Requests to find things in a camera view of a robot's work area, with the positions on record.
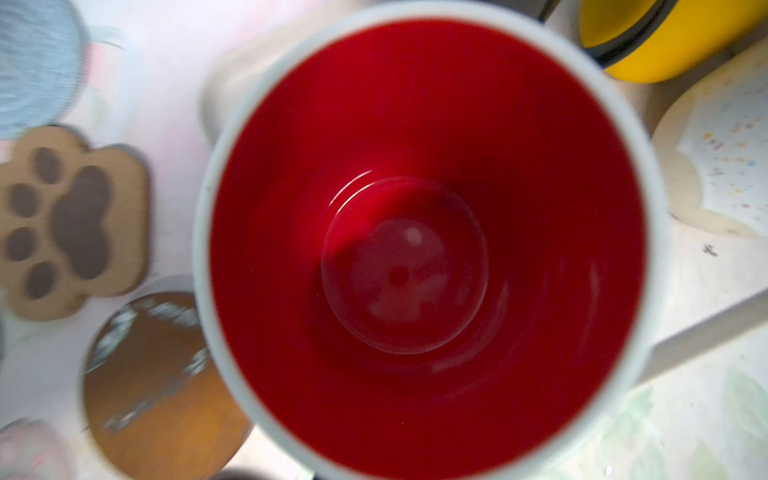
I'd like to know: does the white mug red inside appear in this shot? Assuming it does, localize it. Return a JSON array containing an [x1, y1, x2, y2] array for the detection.
[[193, 1, 669, 479]]

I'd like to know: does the amber glossy round coaster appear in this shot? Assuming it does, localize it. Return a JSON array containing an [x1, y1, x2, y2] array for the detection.
[[81, 291, 252, 479]]

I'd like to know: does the brown paw print coaster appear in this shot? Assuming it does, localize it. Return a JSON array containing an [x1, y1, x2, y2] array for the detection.
[[1, 126, 151, 322]]

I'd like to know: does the yellow mug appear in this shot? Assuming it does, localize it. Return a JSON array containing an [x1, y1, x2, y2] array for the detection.
[[579, 0, 767, 84]]

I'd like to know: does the beige rectangular tray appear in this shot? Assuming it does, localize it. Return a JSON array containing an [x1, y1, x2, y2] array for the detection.
[[200, 1, 767, 382]]

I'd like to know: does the blue woven round coaster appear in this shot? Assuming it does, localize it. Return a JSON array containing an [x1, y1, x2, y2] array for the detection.
[[1, 0, 86, 140]]

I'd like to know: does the pink flower coaster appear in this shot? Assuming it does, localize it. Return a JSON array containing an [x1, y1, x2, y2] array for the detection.
[[1, 419, 76, 480]]

